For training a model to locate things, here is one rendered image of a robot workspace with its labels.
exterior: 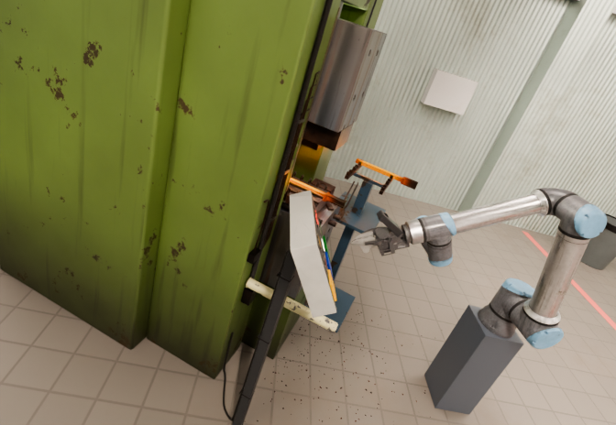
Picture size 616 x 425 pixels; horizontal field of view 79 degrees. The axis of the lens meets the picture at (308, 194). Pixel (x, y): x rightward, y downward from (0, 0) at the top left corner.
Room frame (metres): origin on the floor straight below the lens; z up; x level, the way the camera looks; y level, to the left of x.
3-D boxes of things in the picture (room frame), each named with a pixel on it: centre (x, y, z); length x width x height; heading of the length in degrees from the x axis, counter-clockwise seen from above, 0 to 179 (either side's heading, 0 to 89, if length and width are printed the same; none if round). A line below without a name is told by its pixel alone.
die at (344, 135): (1.69, 0.13, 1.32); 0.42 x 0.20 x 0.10; 76
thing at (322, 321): (1.28, -0.08, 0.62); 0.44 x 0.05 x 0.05; 76
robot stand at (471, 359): (1.64, -1.16, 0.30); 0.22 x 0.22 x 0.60; 8
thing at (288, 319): (1.74, 0.12, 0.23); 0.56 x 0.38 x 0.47; 76
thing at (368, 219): (2.09, -0.32, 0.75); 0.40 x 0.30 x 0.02; 164
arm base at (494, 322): (1.64, -1.16, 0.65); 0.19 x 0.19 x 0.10
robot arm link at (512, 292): (1.63, -1.16, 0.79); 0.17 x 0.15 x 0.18; 16
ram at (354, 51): (1.73, 0.12, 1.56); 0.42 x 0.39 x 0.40; 76
